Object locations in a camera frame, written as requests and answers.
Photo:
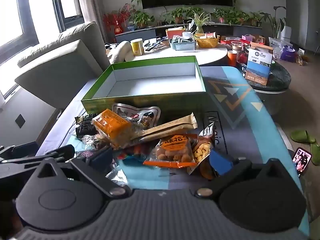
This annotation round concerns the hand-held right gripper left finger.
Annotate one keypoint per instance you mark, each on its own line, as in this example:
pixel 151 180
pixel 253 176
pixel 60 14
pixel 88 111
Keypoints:
pixel 101 160

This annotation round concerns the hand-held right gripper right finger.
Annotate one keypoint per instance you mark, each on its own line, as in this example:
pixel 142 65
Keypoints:
pixel 221 162

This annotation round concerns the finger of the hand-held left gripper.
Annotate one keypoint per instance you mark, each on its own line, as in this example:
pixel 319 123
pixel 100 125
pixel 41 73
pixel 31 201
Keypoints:
pixel 20 151
pixel 62 152

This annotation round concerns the purple silver snack packet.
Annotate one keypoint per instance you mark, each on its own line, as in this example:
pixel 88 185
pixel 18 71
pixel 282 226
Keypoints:
pixel 95 143

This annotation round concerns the silver yellow cracker packet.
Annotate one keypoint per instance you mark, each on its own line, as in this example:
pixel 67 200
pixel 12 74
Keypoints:
pixel 201 152

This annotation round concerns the black gold snack packet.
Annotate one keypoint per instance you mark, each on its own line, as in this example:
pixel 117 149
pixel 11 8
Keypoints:
pixel 85 118

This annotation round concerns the orange peanut packet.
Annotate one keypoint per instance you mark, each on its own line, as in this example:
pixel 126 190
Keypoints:
pixel 172 150

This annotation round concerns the white cartoon snack packet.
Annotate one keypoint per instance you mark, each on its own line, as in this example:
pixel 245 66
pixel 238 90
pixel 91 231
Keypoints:
pixel 140 115

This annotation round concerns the long beige snack packet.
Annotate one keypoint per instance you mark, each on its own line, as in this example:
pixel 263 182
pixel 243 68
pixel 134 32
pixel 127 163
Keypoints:
pixel 170 126

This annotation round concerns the green cardboard box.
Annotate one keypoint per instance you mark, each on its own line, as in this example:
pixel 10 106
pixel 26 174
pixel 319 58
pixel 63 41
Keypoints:
pixel 150 80

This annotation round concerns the smartphone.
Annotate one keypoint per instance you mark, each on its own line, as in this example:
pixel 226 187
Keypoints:
pixel 302 161

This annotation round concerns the green slipper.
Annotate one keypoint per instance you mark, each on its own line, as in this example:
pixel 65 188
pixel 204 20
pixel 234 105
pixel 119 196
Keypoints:
pixel 301 136
pixel 316 150

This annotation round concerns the beige armchair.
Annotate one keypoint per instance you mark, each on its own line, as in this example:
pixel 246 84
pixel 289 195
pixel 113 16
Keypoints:
pixel 67 62

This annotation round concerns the dark round side table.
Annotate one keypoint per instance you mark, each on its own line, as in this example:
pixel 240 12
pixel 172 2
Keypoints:
pixel 280 80

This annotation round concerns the orange paper cup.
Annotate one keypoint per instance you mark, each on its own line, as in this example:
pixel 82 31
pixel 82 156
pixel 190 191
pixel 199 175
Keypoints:
pixel 231 58

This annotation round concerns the white blue carton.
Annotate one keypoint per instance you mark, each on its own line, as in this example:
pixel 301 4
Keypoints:
pixel 258 65

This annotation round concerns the round white coffee table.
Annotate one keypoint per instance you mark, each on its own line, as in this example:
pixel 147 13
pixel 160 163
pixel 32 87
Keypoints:
pixel 212 55

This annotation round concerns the white plush cushion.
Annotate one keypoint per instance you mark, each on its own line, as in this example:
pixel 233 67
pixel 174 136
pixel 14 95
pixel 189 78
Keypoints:
pixel 120 52

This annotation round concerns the yellow canister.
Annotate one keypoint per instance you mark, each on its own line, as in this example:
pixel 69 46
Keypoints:
pixel 137 47

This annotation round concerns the yellow wicker basket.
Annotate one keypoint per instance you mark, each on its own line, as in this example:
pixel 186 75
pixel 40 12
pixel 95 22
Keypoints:
pixel 207 42

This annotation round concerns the teal plastic basket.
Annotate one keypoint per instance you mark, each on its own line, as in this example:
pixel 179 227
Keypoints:
pixel 182 45

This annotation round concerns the purple gift bag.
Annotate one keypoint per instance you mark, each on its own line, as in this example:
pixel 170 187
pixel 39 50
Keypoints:
pixel 288 53

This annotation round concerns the window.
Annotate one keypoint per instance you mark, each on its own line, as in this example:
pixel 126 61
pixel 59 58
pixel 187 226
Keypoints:
pixel 15 17

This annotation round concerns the orange box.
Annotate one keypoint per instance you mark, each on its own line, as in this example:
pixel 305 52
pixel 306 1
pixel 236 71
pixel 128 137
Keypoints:
pixel 175 33

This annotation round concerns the red flower decoration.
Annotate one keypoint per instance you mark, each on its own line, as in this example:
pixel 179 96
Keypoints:
pixel 116 20

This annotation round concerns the spider plant in vase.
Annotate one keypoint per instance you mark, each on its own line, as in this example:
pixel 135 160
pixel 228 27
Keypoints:
pixel 198 22

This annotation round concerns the white air purifier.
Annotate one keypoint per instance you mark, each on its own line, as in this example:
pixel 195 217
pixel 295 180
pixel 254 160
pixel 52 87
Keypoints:
pixel 287 33

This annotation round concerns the potted green plant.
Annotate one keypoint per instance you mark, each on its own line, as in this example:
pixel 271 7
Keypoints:
pixel 247 17
pixel 142 18
pixel 222 15
pixel 178 15

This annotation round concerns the large leaf plant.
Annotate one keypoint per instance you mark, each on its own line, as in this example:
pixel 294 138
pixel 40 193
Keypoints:
pixel 275 20

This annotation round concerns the dark wall socket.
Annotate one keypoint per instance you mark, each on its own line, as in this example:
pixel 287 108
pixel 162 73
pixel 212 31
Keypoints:
pixel 20 120

